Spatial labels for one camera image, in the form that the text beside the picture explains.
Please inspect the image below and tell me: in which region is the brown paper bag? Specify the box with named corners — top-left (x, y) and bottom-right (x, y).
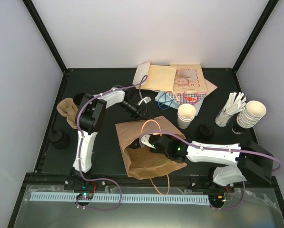
top-left (115, 115), bottom-right (188, 196)

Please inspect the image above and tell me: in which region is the jar of white stirrers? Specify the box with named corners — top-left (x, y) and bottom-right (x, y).
top-left (215, 92), bottom-right (246, 127)

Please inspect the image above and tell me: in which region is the light blue cable duct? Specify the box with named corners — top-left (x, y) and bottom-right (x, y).
top-left (29, 192), bottom-right (209, 206)

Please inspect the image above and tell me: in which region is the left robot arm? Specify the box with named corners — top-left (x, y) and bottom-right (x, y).
top-left (65, 85), bottom-right (151, 190)

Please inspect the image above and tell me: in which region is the yellow padded envelope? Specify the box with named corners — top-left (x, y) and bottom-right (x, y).
top-left (132, 62), bottom-right (176, 92)

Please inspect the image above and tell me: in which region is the right black frame post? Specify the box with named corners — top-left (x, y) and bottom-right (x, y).
top-left (232, 0), bottom-right (279, 73)

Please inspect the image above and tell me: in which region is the blue checkered paper bag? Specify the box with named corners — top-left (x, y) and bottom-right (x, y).
top-left (167, 92), bottom-right (207, 105)

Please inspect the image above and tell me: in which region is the black lid stack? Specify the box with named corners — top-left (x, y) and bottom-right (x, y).
top-left (197, 124), bottom-right (214, 140)

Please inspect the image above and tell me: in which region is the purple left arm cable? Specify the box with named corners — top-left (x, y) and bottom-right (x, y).
top-left (75, 75), bottom-right (148, 211)

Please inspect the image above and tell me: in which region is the black frame post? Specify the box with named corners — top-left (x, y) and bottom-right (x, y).
top-left (22, 0), bottom-right (67, 73)
top-left (232, 0), bottom-right (279, 73)

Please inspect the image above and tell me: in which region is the white paper cup stack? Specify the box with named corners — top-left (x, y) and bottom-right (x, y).
top-left (177, 104), bottom-right (196, 129)

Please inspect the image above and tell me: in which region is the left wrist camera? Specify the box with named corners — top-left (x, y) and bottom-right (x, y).
top-left (138, 96), bottom-right (151, 106)

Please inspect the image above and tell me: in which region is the single white paper cup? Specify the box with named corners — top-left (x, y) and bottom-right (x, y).
top-left (129, 139), bottom-right (141, 149)

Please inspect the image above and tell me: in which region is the white lid stack on sleeve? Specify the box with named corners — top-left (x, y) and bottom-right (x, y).
top-left (231, 100), bottom-right (267, 134)

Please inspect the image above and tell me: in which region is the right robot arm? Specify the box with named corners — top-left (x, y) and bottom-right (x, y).
top-left (141, 134), bottom-right (273, 191)

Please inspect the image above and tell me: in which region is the brown cardboard cup carrier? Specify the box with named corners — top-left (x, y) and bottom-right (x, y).
top-left (57, 98), bottom-right (78, 130)

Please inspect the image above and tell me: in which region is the tan flat paper bag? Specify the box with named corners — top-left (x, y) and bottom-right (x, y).
top-left (205, 79), bottom-right (217, 96)

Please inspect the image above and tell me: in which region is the cakes printed paper bag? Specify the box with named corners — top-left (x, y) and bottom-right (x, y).
top-left (170, 64), bottom-right (207, 94)

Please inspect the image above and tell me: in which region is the black cup sleeve stack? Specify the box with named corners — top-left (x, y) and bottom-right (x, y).
top-left (73, 93), bottom-right (84, 106)

